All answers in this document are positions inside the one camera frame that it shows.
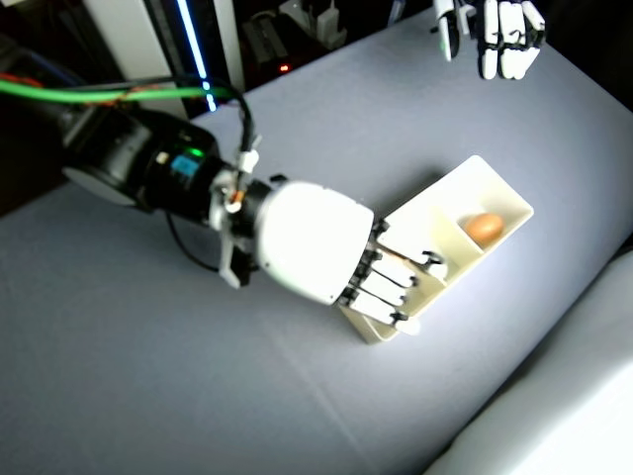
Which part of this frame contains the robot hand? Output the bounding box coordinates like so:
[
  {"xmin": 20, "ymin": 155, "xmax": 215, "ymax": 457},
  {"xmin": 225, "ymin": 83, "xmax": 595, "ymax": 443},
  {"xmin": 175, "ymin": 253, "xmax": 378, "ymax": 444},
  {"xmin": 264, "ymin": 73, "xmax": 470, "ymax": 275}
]
[
  {"xmin": 429, "ymin": 0, "xmax": 547, "ymax": 81},
  {"xmin": 255, "ymin": 179, "xmax": 450, "ymax": 337}
]

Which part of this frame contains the brown egg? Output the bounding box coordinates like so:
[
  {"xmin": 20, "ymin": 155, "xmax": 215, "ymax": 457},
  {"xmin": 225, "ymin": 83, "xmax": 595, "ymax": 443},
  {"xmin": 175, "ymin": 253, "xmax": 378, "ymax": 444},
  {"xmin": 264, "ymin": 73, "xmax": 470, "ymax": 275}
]
[{"xmin": 464, "ymin": 213, "xmax": 505, "ymax": 244}]

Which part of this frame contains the cream divided plastic tray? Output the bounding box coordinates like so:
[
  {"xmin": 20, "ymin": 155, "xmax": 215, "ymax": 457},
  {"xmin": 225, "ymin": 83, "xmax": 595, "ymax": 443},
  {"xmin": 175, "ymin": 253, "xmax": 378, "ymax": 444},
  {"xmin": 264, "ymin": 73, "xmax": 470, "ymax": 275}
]
[{"xmin": 335, "ymin": 154, "xmax": 535, "ymax": 345}]

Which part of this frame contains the black device with red light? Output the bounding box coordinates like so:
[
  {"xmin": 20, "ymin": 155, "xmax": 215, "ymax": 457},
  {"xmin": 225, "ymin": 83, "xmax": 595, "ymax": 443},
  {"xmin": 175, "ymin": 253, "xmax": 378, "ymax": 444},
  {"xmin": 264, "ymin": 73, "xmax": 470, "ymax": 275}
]
[{"xmin": 240, "ymin": 13, "xmax": 320, "ymax": 86}]

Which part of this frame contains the blue light strip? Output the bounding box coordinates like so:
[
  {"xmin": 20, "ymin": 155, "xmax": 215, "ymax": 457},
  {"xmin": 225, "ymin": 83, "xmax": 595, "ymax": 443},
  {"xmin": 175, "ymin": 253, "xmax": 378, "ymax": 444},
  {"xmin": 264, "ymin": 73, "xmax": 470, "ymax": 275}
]
[{"xmin": 176, "ymin": 0, "xmax": 220, "ymax": 113}]

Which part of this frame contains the white upright panel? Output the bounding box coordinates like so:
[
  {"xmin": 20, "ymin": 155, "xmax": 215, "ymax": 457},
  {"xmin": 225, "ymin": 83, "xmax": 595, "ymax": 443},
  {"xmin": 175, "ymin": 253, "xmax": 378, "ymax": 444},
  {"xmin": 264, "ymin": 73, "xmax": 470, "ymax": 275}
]
[{"xmin": 82, "ymin": 0, "xmax": 245, "ymax": 92}]

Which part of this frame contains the black cable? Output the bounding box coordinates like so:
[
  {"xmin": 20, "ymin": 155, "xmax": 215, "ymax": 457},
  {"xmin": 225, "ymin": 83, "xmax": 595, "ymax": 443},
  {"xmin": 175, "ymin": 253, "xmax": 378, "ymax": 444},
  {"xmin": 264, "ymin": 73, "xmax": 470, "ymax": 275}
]
[{"xmin": 227, "ymin": 86, "xmax": 256, "ymax": 152}]

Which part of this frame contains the white plastic bracket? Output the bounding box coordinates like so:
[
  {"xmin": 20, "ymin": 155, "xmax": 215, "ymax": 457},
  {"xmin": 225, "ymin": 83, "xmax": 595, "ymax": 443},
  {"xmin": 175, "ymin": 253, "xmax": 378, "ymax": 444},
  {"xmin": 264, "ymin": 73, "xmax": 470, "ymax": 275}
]
[{"xmin": 279, "ymin": 0, "xmax": 349, "ymax": 49}]

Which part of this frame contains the green cable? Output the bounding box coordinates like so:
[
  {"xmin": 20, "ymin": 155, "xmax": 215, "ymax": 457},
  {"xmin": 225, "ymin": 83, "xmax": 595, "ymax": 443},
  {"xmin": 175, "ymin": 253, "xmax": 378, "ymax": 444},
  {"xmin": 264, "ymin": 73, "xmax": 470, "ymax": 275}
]
[{"xmin": 0, "ymin": 78, "xmax": 234, "ymax": 106}]

